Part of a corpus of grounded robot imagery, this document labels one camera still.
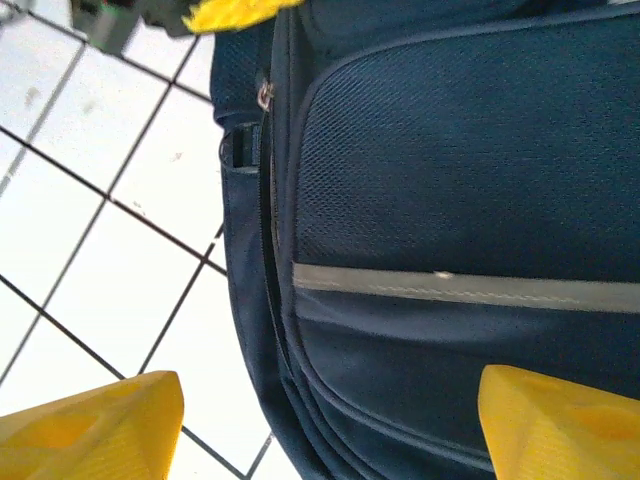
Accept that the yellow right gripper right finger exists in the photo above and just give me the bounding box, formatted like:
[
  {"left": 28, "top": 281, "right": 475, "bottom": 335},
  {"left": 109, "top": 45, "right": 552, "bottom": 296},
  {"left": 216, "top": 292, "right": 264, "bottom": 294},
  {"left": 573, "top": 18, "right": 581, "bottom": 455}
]
[{"left": 477, "top": 364, "right": 640, "bottom": 480}]

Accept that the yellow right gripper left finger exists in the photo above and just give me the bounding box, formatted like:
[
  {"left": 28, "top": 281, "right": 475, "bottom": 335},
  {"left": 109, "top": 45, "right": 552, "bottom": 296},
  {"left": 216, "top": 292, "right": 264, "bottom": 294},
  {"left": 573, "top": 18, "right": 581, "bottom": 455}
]
[{"left": 0, "top": 370, "right": 185, "bottom": 480}]

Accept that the navy blue backpack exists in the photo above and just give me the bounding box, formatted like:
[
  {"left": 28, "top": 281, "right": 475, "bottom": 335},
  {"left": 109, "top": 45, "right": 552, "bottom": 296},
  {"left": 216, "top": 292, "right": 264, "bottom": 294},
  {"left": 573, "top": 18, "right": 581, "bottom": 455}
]
[{"left": 209, "top": 0, "right": 640, "bottom": 480}]

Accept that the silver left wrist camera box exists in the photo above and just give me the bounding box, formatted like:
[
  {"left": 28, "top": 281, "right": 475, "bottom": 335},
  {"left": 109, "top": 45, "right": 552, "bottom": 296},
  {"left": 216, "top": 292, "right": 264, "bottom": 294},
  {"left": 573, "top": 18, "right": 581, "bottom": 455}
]
[{"left": 74, "top": 0, "right": 139, "bottom": 54}]

